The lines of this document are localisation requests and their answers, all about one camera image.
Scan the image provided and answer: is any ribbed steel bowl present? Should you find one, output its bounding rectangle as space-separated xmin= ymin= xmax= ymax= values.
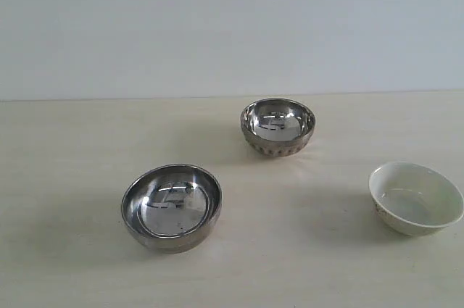
xmin=240 ymin=98 xmax=316 ymax=157

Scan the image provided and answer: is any plain steel bowl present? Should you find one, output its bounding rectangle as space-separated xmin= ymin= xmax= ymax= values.
xmin=120 ymin=164 xmax=223 ymax=254

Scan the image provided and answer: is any white ceramic bowl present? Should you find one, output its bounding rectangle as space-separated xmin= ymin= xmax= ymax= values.
xmin=368 ymin=162 xmax=463 ymax=237

